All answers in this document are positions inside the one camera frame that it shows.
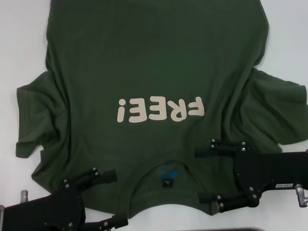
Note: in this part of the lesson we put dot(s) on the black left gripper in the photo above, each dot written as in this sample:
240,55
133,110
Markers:
48,214

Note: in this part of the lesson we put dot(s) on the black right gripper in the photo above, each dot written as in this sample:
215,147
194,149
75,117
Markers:
264,170

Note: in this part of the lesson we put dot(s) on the dark green FREE t-shirt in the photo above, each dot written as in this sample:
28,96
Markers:
154,60

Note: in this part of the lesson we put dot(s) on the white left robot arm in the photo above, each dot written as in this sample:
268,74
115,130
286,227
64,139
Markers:
1,216

